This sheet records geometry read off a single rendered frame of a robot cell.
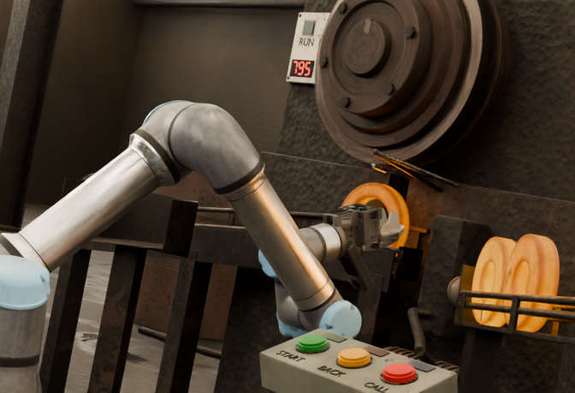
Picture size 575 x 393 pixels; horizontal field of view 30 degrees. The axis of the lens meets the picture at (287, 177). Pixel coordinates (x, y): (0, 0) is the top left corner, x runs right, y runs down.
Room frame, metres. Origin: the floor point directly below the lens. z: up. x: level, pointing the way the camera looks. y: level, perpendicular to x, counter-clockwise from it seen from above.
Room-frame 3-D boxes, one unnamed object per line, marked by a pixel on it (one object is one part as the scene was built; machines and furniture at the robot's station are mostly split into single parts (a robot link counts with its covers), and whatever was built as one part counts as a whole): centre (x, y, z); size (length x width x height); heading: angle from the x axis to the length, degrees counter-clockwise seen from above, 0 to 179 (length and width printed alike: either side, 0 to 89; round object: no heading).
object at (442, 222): (2.17, -0.37, 0.68); 0.11 x 0.08 x 0.24; 133
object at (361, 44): (2.27, -0.13, 1.11); 0.28 x 0.06 x 0.28; 43
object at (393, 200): (2.34, -0.20, 0.75); 0.18 x 0.03 x 0.18; 44
